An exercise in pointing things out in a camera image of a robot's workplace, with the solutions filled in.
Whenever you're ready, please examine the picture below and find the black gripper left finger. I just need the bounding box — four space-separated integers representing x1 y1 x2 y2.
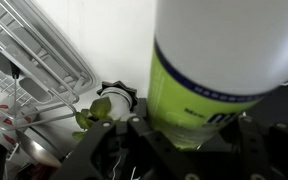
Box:
50 116 202 180

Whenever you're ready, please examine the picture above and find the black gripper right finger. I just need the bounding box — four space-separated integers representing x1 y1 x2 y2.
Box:
237 114 288 180

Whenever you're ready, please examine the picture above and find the green label white plastic bottle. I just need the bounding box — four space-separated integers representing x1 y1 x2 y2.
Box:
146 0 288 151

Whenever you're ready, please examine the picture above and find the white plant pot black saucer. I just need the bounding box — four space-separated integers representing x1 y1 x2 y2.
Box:
96 80 140 122

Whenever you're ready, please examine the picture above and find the green leafy plant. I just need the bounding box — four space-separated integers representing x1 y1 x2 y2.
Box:
71 96 113 143

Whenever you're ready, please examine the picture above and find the grey dish drying rack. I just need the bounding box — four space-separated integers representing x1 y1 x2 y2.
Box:
0 0 98 134

